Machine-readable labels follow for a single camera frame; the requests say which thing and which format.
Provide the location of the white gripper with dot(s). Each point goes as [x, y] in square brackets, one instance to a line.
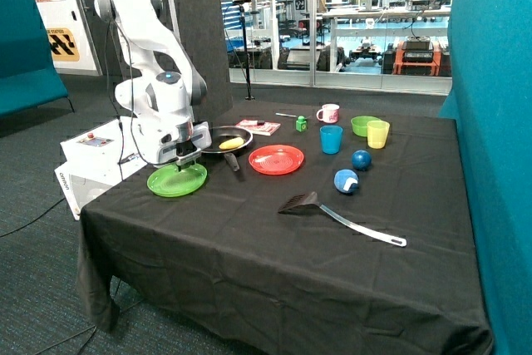
[180, 144]

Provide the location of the yellow toy corn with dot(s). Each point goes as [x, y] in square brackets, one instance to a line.
[231, 143]

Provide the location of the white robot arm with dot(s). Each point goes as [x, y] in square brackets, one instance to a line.
[162, 98]

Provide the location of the green plastic plate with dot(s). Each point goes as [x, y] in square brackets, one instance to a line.
[171, 181]

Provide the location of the black frying pan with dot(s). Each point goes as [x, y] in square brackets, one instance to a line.
[219, 134]

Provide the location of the pink book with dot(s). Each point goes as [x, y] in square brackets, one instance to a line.
[259, 127]

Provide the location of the red plastic plate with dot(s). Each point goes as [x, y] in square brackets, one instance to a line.
[276, 159]

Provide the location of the white robot controller base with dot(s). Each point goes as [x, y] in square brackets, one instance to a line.
[97, 160]

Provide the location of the pen on table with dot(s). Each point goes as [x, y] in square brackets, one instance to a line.
[292, 116]

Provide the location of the black slotted spatula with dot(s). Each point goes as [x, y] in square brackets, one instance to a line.
[311, 199]

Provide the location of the green toy block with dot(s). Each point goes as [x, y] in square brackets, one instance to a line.
[301, 124]

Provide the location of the black tablecloth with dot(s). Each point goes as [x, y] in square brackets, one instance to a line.
[301, 282]

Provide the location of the blue plastic cup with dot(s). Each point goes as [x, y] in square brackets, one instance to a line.
[331, 139]

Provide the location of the pink and white mug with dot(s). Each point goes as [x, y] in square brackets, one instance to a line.
[328, 113]

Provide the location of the blue and white ball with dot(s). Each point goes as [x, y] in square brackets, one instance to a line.
[346, 181]

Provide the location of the black tripod stand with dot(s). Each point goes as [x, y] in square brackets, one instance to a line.
[240, 5]

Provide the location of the yellow black warning sign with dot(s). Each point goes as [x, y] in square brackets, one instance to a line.
[63, 45]

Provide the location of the dark blue ball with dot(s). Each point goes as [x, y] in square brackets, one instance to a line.
[361, 160]

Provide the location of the green plastic bowl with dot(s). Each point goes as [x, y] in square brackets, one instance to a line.
[359, 124]

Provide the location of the teal sofa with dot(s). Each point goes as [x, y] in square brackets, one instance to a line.
[28, 76]

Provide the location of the yellow plastic cup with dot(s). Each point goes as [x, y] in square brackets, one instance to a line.
[377, 133]

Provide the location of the orange mobile robot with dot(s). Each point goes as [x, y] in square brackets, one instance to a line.
[417, 56]

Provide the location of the teal partition panel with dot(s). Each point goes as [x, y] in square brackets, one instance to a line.
[490, 100]

